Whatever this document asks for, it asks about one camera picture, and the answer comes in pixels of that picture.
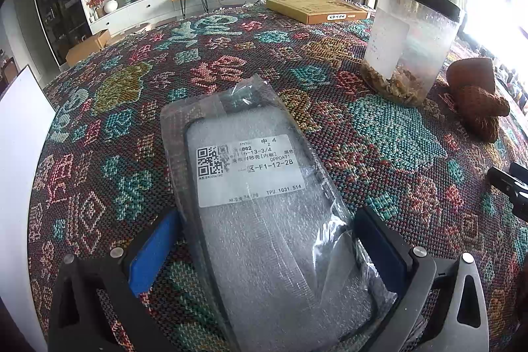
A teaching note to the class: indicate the flat cardboard box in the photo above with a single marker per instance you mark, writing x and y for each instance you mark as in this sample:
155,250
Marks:
313,9

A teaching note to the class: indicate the open cardboard box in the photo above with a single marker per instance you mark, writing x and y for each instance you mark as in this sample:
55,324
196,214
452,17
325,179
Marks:
86,47

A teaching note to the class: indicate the colourful woven patterned blanket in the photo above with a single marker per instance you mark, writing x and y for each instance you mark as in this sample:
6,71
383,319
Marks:
165,67

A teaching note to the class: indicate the clear plastic jar black lid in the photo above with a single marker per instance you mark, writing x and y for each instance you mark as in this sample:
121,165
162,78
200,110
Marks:
420,42

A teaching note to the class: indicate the white television cabinet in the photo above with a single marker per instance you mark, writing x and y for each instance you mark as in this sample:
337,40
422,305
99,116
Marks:
156,5

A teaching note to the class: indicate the white round vase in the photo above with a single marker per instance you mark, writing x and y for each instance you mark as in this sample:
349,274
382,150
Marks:
110,7

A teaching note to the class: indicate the brown knitted cloth bundle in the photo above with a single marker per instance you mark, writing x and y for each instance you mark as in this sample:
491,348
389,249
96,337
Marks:
474,96

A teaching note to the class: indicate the dark glass cabinet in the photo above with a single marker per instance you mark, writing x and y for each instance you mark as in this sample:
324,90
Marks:
62,14

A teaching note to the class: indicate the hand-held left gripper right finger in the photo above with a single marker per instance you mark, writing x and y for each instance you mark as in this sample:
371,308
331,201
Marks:
379,249

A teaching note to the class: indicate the white board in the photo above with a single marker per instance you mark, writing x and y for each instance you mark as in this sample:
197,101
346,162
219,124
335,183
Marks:
20,170

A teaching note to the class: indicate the phone case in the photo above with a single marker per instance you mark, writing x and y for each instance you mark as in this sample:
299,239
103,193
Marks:
255,232

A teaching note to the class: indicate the red flower branches in vase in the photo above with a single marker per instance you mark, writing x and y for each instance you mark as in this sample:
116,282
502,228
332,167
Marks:
97,1

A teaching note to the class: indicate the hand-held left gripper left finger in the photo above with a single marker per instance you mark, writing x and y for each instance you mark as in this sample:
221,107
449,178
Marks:
152,253

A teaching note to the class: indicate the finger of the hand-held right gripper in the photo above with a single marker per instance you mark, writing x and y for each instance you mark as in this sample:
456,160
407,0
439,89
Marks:
509,187
520,170

